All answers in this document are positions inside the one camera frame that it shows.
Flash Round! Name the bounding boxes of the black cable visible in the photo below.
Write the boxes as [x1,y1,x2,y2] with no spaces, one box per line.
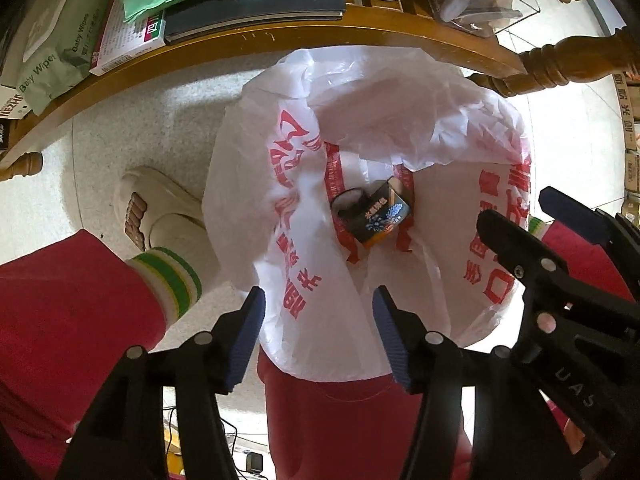
[165,405,241,480]

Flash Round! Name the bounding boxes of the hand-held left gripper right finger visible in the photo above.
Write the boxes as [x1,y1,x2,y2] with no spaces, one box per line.
[372,285,571,480]

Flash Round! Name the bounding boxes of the white box red label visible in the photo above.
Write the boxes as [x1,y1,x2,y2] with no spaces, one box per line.
[90,0,166,76]

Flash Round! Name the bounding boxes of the green wet wipes pack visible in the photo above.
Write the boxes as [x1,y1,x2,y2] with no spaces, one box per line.
[0,0,121,116]

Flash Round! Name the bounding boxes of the dark hardcover book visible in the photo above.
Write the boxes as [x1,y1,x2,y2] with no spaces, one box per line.
[162,0,348,45]

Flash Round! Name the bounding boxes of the red trash bin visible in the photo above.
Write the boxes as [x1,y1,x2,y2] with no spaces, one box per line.
[257,350,473,480]

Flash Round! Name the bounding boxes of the wooden table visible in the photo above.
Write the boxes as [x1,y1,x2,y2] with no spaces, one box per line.
[0,0,640,183]

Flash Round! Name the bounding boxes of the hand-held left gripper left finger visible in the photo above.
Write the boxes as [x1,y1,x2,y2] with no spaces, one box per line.
[55,286,267,480]

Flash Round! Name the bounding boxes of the cream slipper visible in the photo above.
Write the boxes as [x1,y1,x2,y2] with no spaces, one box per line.
[114,166,211,261]

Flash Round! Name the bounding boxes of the person's left leg red pants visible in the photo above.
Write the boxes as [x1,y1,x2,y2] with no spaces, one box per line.
[0,230,171,461]

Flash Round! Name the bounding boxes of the white plastic bag red print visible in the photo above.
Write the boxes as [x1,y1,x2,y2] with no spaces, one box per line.
[202,45,533,383]

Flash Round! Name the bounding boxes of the stack of cardboard boxes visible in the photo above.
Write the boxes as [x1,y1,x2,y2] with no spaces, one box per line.
[620,72,640,221]

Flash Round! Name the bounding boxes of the small black white box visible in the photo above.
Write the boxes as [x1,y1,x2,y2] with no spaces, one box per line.
[0,85,31,151]

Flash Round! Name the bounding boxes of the small dark cardboard box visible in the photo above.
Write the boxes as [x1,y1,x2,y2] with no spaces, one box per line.
[330,177,413,251]

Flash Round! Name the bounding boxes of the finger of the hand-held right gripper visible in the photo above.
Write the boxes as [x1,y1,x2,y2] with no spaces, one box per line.
[475,209,576,361]
[539,186,640,301]

